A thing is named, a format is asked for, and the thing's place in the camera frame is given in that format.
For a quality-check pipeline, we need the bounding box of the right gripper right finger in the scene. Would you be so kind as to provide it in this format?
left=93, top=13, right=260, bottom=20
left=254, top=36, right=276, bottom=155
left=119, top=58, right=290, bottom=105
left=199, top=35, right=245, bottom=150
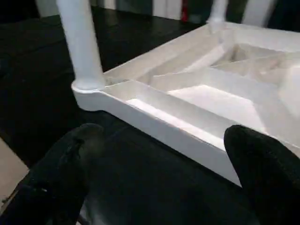
left=224, top=124, right=300, bottom=225

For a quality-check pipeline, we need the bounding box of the red item behind glass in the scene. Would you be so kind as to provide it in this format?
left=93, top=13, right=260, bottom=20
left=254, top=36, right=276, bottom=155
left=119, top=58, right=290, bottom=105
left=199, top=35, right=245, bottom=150
left=181, top=0, right=190, bottom=22

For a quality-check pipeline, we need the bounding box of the white plastic table leg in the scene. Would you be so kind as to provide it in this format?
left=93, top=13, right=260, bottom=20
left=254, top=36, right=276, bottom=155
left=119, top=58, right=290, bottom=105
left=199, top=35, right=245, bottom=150
left=210, top=0, right=227, bottom=24
left=56, top=0, right=106, bottom=92

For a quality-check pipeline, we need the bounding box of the white plastic table top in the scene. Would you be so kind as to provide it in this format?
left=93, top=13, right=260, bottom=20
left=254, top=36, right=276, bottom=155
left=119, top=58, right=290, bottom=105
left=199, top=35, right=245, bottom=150
left=71, top=21, right=300, bottom=188

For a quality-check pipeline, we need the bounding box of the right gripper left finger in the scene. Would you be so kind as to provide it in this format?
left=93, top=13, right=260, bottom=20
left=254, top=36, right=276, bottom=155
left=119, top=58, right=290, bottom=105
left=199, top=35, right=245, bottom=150
left=0, top=123, right=105, bottom=225

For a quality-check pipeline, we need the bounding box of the black work mat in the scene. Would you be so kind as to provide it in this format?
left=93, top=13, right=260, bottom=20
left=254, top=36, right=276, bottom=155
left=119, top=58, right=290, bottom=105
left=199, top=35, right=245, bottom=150
left=0, top=6, right=258, bottom=225

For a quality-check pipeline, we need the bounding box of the white glass-door cabinet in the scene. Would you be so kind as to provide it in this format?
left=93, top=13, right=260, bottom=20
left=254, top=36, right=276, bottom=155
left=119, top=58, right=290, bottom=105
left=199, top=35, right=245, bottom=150
left=35, top=0, right=278, bottom=25

